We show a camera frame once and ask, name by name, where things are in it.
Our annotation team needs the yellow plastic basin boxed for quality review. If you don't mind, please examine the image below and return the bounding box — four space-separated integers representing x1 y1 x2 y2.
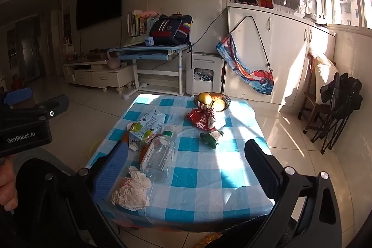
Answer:
89 138 106 162

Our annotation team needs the white pillow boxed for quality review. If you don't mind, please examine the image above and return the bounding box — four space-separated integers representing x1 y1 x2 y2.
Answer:
309 47 339 105

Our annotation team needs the white display shelf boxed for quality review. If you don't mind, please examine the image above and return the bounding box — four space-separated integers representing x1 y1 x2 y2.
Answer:
62 5 72 41

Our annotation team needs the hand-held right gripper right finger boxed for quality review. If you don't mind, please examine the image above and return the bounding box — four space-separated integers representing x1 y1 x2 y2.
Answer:
245 138 343 248

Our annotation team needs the clear plastic bottle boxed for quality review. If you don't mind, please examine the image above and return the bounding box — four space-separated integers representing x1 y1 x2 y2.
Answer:
139 125 178 184

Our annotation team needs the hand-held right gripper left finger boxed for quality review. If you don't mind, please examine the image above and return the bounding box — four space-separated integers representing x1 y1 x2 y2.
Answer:
27 140 129 248

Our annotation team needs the person's left hand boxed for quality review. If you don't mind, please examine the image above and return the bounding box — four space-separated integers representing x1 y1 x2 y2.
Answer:
0 159 18 213

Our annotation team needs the green plush toy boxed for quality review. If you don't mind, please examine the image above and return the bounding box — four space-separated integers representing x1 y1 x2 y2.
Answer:
199 130 224 149

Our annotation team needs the white floor appliance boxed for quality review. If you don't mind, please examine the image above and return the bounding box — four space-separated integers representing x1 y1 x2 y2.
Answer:
186 52 224 97

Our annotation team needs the open printed book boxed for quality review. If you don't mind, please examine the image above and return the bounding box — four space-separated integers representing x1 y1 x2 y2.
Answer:
122 36 146 48

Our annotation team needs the white paper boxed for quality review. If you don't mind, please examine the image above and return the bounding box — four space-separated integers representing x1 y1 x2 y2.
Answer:
111 166 153 211

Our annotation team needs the black folding chair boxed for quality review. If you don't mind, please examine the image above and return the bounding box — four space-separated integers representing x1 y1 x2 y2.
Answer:
302 72 364 154

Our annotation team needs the cream television stand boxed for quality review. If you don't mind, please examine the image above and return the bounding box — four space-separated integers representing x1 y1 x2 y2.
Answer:
62 58 136 95

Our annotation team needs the navy red backpack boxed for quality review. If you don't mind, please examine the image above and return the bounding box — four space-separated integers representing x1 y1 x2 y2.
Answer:
149 14 194 47

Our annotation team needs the white plastic basket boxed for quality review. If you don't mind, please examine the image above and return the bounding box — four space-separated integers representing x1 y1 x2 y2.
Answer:
272 0 301 12

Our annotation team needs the pink kettlebell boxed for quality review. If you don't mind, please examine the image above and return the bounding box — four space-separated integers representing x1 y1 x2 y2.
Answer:
107 51 121 70

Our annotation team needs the crushed milk carton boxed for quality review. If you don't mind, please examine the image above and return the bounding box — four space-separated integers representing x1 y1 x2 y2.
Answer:
127 109 167 150

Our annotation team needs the black wall television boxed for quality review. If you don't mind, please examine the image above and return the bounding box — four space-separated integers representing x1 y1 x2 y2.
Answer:
76 0 124 31

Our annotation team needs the blue white checkered tablecloth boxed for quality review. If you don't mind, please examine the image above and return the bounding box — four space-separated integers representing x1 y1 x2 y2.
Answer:
86 93 276 232

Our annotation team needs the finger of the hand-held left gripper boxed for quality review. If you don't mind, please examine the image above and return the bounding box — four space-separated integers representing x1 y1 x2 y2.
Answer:
5 88 33 108
36 94 70 122

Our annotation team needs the wooden tea tray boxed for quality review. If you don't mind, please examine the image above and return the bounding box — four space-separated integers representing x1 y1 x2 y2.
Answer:
86 49 109 60

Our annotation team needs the colourful printed hanging bag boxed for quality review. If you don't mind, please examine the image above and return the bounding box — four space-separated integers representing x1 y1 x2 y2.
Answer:
216 16 275 96

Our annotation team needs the dark wicker fruit bowl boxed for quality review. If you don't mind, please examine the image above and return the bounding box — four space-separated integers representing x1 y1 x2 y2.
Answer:
194 92 232 112

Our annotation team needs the red snack bag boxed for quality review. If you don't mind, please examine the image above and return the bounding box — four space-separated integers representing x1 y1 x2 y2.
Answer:
184 108 226 131

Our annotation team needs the dark wooden chair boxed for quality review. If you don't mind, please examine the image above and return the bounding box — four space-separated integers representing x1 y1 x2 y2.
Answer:
298 49 338 134

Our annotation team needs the blue study desk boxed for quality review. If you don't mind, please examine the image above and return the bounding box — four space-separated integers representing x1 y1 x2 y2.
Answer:
107 44 191 101

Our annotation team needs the white cabinet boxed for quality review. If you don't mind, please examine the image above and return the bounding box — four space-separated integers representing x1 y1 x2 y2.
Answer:
227 2 338 114

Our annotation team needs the row of books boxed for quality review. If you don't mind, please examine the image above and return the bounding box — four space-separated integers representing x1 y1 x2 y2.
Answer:
126 10 154 37

